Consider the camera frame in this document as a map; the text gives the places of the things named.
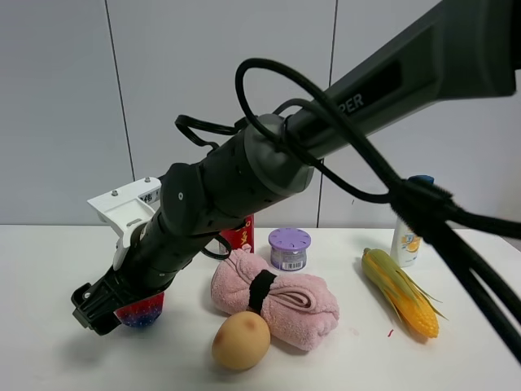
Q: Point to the rainbow dimpled ball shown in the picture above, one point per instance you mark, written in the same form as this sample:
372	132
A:
142	313

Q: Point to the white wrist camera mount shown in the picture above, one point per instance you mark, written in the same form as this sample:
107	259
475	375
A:
125	209

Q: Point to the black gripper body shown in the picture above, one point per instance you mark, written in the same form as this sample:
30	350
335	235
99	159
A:
95	304

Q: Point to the white blue shampoo bottle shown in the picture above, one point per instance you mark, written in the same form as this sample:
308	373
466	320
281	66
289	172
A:
405	245

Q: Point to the yellow toy corn cob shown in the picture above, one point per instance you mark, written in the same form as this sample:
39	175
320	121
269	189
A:
411	304

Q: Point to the purple air freshener jar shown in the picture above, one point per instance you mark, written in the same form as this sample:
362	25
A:
289	248

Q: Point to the black elastic band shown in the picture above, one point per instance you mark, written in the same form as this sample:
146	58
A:
259	289

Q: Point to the beige toy potato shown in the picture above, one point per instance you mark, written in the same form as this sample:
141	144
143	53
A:
242	341

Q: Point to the red drink can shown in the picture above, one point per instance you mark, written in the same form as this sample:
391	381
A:
237	238

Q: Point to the pink rolled towel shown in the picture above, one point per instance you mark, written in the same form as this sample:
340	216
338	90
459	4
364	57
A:
300	310

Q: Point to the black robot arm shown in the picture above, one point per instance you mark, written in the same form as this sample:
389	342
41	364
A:
457	50

